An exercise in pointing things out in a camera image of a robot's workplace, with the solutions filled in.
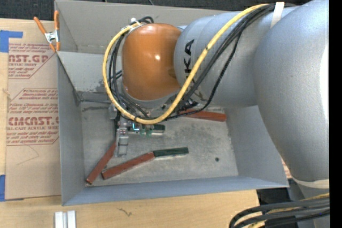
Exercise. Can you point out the red-brown flat block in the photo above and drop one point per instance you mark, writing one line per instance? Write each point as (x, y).
(125, 166)
(211, 115)
(100, 165)

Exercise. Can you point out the dark green flat block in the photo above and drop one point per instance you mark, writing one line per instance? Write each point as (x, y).
(171, 152)

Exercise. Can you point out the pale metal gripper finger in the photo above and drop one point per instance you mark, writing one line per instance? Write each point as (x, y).
(124, 145)
(119, 148)

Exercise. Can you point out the grey metal bin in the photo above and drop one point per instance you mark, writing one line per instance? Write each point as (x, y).
(187, 168)

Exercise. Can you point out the brown cardboard board, red print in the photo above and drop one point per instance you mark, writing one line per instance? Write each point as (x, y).
(32, 163)

